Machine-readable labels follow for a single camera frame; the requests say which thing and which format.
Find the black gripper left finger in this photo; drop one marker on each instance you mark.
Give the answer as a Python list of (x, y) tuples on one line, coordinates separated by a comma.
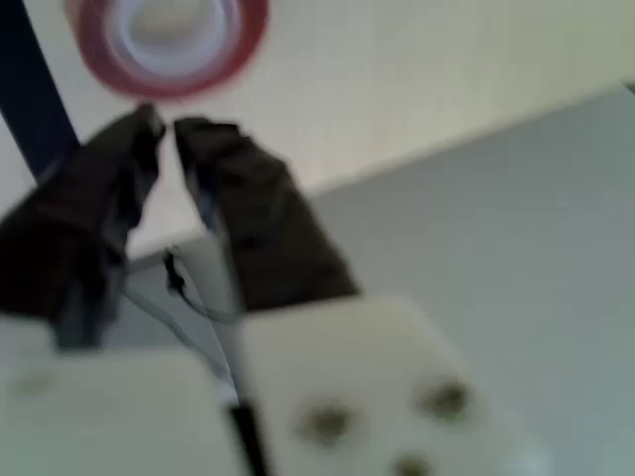
[(64, 233)]

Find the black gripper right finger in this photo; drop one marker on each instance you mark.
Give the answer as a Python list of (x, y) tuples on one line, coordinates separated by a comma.
[(268, 228)]

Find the red tape roll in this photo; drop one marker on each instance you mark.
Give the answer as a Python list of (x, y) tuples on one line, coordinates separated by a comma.
[(99, 54)]

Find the dark blue strip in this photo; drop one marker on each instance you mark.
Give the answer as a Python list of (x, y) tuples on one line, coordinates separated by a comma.
[(30, 89)]

